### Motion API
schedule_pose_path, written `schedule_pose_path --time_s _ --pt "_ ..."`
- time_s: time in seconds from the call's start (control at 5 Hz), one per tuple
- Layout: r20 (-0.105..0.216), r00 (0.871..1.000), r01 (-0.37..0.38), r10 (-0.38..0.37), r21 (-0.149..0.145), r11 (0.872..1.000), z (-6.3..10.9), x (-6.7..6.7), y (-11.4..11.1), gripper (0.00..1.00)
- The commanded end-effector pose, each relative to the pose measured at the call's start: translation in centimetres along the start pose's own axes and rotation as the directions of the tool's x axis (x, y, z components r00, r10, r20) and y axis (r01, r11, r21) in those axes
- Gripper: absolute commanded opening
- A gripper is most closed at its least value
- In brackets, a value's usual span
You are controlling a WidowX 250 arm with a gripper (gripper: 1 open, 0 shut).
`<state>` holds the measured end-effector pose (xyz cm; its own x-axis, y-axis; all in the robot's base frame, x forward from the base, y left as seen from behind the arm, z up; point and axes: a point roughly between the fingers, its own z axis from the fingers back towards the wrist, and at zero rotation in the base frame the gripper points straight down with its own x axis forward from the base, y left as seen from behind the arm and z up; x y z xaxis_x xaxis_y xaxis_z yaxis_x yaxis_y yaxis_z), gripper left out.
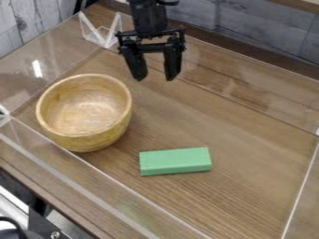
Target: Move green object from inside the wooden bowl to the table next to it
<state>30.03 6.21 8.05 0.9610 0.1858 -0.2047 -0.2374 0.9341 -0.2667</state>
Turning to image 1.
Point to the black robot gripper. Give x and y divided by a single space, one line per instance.
151 36

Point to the round wooden bowl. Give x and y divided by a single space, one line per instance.
84 111

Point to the green rectangular block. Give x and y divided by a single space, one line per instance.
175 161

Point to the clear acrylic corner bracket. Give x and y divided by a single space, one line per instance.
102 36

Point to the clear acrylic tray wall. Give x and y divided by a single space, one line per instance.
247 107

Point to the black metal bracket with bolt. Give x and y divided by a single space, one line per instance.
43 227

